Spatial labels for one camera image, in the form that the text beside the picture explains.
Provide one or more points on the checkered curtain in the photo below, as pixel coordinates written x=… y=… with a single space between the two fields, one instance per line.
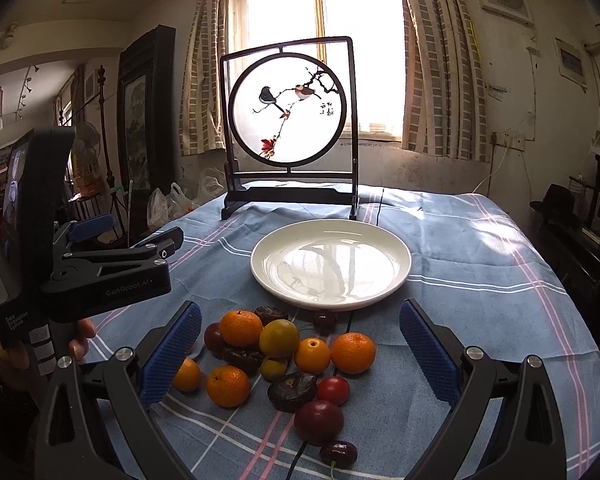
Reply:
x=199 y=124
x=445 y=101

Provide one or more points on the white ceramic plate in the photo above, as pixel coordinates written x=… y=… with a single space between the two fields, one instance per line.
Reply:
x=331 y=264

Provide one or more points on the red cherry tomato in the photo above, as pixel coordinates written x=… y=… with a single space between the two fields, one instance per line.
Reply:
x=334 y=389

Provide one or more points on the black hat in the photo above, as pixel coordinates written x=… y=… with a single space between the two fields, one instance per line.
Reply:
x=557 y=205

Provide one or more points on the dark cherry front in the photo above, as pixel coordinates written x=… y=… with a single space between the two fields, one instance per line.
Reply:
x=339 y=454

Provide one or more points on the left checkered curtain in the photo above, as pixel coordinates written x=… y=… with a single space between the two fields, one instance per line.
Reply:
x=199 y=124

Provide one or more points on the dark framed painting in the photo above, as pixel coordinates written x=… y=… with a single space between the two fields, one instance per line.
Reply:
x=146 y=146

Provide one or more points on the wall power socket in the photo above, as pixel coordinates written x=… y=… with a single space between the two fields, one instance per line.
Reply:
x=509 y=139

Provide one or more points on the white plastic bag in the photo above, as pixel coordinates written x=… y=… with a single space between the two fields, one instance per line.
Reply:
x=162 y=209

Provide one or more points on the dark red plum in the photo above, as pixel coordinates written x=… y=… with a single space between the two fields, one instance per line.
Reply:
x=318 y=422
x=214 y=341

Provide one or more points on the right checkered curtain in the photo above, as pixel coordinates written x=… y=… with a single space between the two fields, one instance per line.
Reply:
x=445 y=101

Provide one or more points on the round bird painting screen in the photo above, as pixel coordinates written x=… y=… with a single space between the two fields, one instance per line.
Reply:
x=290 y=122

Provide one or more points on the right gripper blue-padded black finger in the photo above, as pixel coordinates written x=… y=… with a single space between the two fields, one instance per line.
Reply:
x=526 y=442
x=73 y=441

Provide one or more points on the dark water chestnut back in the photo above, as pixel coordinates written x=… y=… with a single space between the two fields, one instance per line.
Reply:
x=269 y=314

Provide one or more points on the person's hand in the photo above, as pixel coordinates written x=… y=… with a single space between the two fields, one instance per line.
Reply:
x=78 y=347

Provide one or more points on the dark cherry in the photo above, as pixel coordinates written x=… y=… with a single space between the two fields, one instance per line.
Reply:
x=324 y=322
x=339 y=454

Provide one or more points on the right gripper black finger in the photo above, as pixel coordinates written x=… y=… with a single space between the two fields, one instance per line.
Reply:
x=157 y=248

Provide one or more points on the large orange mandarin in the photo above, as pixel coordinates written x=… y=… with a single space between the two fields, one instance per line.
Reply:
x=353 y=353

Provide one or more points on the blue plaid tablecloth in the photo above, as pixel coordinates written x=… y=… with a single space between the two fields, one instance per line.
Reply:
x=473 y=270

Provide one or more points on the yellow-green plum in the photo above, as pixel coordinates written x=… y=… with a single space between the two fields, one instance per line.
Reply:
x=279 y=339

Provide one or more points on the phone on gripper mount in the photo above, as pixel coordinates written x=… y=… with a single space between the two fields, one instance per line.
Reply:
x=35 y=178

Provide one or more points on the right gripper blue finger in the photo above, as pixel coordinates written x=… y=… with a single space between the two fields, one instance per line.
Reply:
x=82 y=236

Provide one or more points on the small orange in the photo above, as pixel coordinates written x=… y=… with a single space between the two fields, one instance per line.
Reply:
x=188 y=378

